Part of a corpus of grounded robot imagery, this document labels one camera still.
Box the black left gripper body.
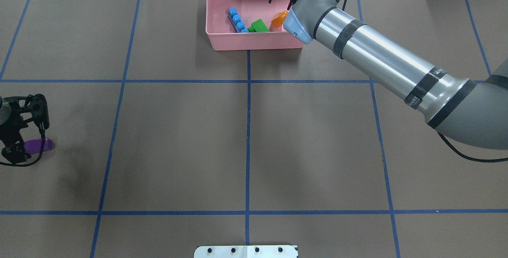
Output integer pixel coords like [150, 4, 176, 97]
[0, 110, 28, 151]

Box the purple sloped block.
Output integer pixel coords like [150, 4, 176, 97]
[24, 138, 53, 155]

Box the orange sloped block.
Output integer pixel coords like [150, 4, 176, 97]
[271, 10, 289, 29]

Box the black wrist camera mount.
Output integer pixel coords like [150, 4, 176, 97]
[0, 94, 50, 133]

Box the pink plastic box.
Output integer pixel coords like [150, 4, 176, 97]
[205, 0, 303, 51]

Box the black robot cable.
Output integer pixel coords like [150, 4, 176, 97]
[437, 131, 508, 163]

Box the long blue four-stud block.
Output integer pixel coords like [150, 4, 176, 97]
[227, 7, 249, 33]

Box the green block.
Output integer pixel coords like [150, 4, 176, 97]
[247, 19, 270, 33]

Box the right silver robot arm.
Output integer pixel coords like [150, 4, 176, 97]
[283, 0, 508, 150]

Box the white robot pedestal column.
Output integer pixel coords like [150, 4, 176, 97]
[193, 244, 299, 258]

